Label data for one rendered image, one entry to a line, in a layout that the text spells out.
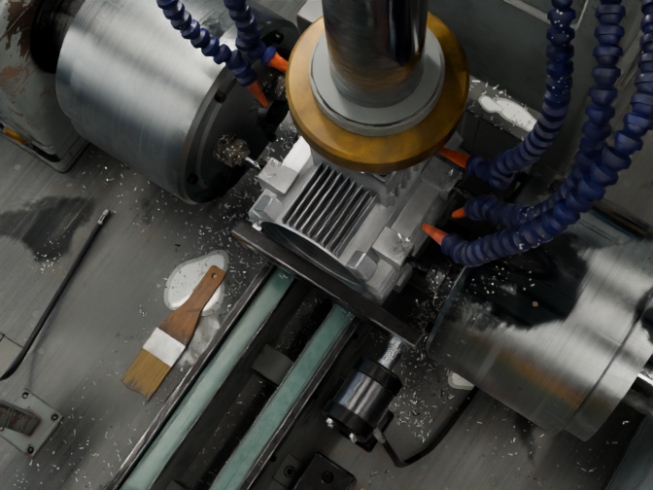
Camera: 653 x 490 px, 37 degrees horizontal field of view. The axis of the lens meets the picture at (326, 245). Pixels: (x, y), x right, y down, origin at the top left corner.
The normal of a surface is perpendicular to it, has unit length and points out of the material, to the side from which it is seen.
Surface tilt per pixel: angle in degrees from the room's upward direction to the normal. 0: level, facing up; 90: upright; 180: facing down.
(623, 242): 28
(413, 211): 0
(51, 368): 0
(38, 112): 90
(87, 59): 36
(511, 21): 90
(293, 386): 0
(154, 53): 13
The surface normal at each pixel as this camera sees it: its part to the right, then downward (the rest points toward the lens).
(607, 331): -0.22, -0.07
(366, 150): -0.06, -0.31
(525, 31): -0.55, 0.80
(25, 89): 0.83, 0.51
